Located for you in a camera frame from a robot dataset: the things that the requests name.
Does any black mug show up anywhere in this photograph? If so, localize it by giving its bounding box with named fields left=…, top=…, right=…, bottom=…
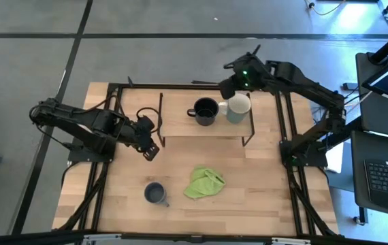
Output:
left=186, top=97, right=220, bottom=127

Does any thin cable with black plug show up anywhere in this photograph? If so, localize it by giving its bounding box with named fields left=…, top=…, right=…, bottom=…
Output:
left=304, top=0, right=347, bottom=17

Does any grey-blue mug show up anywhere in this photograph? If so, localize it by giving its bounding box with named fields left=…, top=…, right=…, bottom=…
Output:
left=143, top=181, right=170, bottom=208

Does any white paper sheet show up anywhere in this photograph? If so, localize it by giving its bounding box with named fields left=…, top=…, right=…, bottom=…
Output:
left=325, top=141, right=345, bottom=174

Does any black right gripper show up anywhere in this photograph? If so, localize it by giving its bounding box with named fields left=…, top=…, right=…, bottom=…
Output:
left=218, top=50, right=273, bottom=101

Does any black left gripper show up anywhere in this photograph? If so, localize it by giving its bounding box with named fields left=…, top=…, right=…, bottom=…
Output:
left=134, top=115, right=161, bottom=162

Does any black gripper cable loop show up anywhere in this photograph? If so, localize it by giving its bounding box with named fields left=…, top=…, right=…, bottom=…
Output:
left=135, top=106, right=161, bottom=127

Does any black aluminium table frame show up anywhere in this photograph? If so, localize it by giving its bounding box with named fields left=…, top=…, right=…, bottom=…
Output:
left=52, top=81, right=340, bottom=239

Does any wooden shelf with black frame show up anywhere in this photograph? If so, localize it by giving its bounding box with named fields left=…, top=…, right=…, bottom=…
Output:
left=156, top=91, right=256, bottom=148

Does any teal mug with white handle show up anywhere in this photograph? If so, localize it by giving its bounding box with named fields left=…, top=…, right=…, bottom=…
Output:
left=217, top=93, right=252, bottom=125

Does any lime green cloth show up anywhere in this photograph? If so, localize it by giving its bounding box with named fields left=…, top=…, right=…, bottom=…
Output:
left=183, top=165, right=227, bottom=200

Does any black monitor desk top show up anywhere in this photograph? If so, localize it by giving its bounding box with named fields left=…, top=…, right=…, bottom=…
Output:
left=355, top=50, right=388, bottom=141

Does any black keyboard tray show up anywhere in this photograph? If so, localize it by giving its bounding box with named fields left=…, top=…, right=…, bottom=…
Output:
left=349, top=130, right=388, bottom=221

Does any black camera mount beam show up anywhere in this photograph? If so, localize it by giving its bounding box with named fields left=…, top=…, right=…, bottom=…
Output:
left=0, top=229, right=388, bottom=245

